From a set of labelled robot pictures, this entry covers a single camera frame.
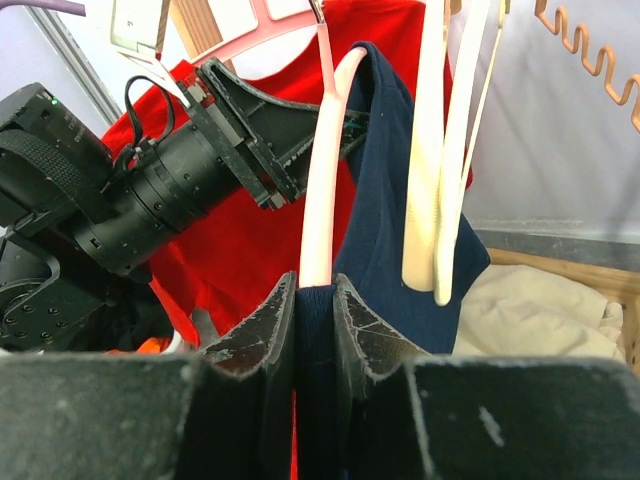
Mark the navy blue t shirt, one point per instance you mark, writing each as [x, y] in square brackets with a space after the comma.
[370, 256]

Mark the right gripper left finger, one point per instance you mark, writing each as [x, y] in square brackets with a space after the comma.
[224, 413]

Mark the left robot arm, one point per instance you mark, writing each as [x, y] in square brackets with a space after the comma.
[81, 224]

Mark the white plastic basket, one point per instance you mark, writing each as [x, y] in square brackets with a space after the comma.
[178, 345]

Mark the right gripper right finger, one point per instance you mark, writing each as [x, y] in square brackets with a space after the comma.
[404, 414]

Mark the wooden clothes rack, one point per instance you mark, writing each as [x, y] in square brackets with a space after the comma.
[628, 336]

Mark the orange t shirt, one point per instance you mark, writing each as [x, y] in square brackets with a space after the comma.
[153, 345]

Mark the red t shirt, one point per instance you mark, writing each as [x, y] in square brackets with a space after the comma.
[228, 262]

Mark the corner aluminium profile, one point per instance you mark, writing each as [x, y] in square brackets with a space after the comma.
[61, 39]

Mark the cream hanger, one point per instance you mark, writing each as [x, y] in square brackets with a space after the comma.
[425, 151]
[459, 141]

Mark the light pink hanger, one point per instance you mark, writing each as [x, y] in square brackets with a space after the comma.
[315, 265]

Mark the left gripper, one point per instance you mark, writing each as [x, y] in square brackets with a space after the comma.
[235, 137]

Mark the beige cloth in rack base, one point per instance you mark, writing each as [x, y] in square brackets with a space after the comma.
[517, 310]

